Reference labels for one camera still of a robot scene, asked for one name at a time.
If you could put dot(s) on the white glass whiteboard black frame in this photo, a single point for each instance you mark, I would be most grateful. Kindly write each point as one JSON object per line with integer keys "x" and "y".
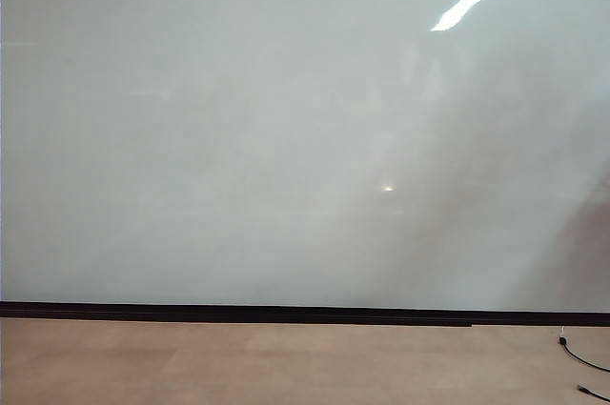
{"x": 190, "y": 138}

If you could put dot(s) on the black whiteboard tray rail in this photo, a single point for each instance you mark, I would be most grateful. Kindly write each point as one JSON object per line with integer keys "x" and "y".
{"x": 238, "y": 322}

